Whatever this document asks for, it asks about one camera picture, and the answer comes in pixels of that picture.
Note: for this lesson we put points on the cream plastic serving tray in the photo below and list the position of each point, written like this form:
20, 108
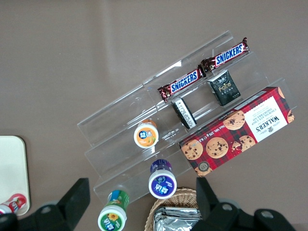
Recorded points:
12, 168

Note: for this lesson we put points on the red label gum bottle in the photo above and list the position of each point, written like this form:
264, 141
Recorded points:
15, 203

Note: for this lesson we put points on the aluminium foil tray stack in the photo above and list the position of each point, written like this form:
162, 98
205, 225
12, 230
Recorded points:
173, 219

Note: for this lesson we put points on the green label gum bottle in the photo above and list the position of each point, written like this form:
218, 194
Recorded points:
113, 216

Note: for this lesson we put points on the black tissue pack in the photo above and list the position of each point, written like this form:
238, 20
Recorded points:
184, 113
225, 89

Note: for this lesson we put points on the light flat wicker basket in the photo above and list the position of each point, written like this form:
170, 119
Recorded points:
175, 198

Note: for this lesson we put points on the purple label gum bottle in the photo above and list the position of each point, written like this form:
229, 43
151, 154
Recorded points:
162, 184

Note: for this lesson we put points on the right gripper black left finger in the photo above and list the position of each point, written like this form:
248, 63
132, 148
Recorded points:
74, 204

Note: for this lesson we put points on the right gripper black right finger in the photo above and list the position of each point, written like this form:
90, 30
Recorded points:
207, 207

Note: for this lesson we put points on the clear acrylic stepped stand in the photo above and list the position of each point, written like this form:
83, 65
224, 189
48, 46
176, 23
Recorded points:
115, 113

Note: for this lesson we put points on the red Walkers cookie box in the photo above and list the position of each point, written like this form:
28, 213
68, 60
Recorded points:
235, 134

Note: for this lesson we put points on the Snickers chocolate bar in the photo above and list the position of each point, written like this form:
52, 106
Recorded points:
228, 55
184, 81

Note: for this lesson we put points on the orange label gum bottle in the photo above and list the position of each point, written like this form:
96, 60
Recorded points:
145, 137

